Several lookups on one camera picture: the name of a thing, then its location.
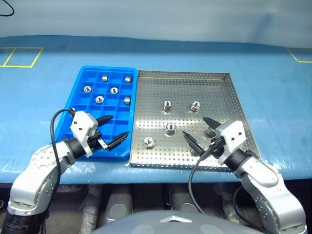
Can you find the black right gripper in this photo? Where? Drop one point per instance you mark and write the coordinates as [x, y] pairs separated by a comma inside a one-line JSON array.
[[219, 146]]

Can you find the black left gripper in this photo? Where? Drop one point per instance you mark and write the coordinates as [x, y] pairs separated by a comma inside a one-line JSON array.
[[96, 141]]

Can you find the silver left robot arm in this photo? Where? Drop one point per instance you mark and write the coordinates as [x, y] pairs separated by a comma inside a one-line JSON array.
[[29, 180]]

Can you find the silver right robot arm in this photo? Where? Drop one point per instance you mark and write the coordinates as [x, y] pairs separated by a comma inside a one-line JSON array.
[[263, 175]]

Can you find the blue compartment tray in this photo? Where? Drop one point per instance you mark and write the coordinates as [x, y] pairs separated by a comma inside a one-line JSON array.
[[119, 152]]

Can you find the metal nut on metal tray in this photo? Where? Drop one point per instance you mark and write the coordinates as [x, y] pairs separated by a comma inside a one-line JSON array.
[[170, 128], [167, 106], [195, 106], [148, 142]]

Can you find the metal nut in blue tray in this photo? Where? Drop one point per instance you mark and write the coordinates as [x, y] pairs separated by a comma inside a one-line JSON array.
[[128, 79], [87, 89], [99, 99], [105, 78], [113, 90]]

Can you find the perforated metal tray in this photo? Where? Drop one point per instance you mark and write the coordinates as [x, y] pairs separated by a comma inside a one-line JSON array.
[[170, 85]]

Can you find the dark grey rounded shape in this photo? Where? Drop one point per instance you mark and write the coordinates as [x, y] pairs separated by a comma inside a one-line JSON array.
[[118, 204], [182, 200]]

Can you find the grey foam wrapped tube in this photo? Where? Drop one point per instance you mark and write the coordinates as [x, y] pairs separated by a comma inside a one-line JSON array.
[[90, 209]]

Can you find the grey robot torso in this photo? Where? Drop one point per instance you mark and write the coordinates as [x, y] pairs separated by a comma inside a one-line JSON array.
[[146, 226]]

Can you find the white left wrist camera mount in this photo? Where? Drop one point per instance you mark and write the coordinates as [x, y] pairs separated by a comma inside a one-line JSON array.
[[81, 124]]

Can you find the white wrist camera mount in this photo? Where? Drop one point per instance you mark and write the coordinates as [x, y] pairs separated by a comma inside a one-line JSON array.
[[234, 136], [81, 124]]

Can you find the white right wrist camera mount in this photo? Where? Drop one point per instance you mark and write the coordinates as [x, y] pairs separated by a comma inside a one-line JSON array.
[[234, 136]]

